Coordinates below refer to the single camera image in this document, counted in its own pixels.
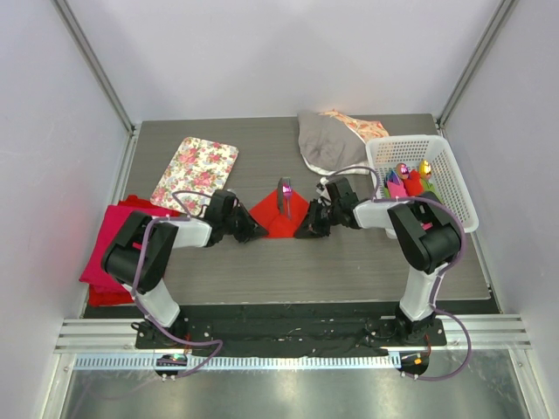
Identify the grey cloth bag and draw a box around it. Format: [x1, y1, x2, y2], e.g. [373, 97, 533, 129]
[298, 111, 367, 175]

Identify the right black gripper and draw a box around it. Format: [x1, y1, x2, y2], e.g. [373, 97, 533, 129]
[294, 198, 342, 238]

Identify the red folded cloth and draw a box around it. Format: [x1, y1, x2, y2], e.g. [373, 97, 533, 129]
[79, 195, 180, 306]

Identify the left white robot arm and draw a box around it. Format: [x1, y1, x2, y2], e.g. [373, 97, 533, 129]
[100, 189, 268, 348]

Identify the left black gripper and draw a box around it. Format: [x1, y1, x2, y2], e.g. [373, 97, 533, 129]
[221, 203, 267, 244]

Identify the gold iridescent spoon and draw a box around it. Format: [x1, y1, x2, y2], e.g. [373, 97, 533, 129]
[418, 160, 432, 181]

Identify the floral rectangular tray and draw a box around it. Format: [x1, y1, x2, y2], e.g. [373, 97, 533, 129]
[149, 137, 239, 216]

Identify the white perforated plastic basket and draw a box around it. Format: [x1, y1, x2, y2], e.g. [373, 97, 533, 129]
[366, 134, 479, 234]

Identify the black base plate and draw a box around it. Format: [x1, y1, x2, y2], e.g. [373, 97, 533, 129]
[132, 303, 447, 358]

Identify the magenta folded cloth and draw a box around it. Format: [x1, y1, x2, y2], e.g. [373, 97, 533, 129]
[79, 203, 176, 294]

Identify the red paper napkin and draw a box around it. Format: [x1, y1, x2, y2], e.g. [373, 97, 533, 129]
[249, 190, 309, 238]

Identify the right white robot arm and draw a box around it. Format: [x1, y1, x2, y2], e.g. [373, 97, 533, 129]
[294, 176, 465, 345]

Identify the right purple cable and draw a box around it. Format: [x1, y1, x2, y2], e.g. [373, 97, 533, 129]
[325, 164, 473, 381]

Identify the purple iridescent spoon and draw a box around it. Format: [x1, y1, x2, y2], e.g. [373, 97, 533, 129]
[395, 163, 410, 180]

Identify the orange floral cloth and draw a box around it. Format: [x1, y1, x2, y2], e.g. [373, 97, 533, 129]
[321, 110, 390, 144]

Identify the pink napkin roll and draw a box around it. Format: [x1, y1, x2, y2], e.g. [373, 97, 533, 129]
[384, 171, 408, 198]

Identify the white slotted cable duct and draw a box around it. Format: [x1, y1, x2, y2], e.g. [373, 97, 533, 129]
[73, 352, 401, 372]

